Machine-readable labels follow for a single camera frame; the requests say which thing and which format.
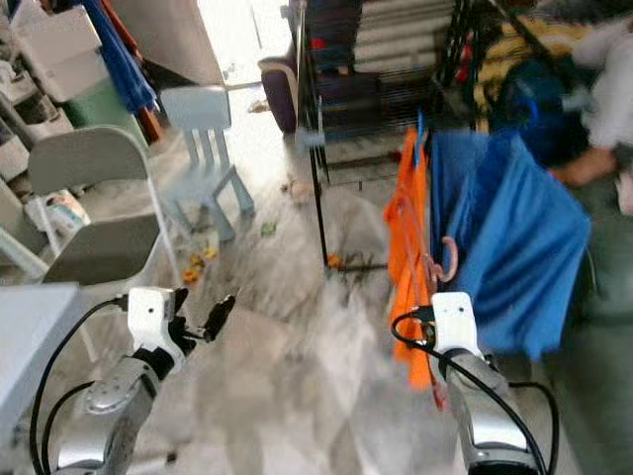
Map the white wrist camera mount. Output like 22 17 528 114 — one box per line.
127 287 185 357
430 292 479 357

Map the blue shirt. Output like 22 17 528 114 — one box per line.
427 131 593 360

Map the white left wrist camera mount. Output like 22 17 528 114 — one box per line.
127 287 185 357

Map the person in grey shirt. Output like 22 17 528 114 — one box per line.
548 14 633 221

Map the white shelf unit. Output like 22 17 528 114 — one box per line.
0 0 62 187

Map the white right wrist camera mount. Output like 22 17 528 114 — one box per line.
430 292 479 357

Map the blue hanging cloth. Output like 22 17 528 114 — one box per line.
79 0 160 116

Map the grey folding chair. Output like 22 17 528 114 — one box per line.
0 126 185 292

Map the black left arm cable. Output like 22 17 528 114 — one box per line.
28 295 132 475

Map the colourful plastic packet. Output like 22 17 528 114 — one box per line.
44 190 96 235

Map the yellow striped blanket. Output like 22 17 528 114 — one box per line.
475 24 587 106

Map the white plastic bin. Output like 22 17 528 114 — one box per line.
14 8 106 106

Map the blue plastic hanger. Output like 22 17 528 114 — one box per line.
412 110 428 166

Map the dark blue bag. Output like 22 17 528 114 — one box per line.
495 54 596 165

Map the pink plastic hanger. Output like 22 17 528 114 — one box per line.
419 236 462 289

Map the orange shirt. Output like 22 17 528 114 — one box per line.
386 129 442 390

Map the light blue child chair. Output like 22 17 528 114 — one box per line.
158 85 257 243

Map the purple armchair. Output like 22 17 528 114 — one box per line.
257 54 304 136

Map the green storage bin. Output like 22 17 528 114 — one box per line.
63 78 140 131

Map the small beige plush toy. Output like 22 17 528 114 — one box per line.
281 175 318 200

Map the black metal drying rack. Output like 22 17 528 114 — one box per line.
295 0 616 272

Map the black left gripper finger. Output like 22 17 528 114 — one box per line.
205 293 239 343

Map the orange yellow floor toy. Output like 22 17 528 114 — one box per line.
179 246 220 287

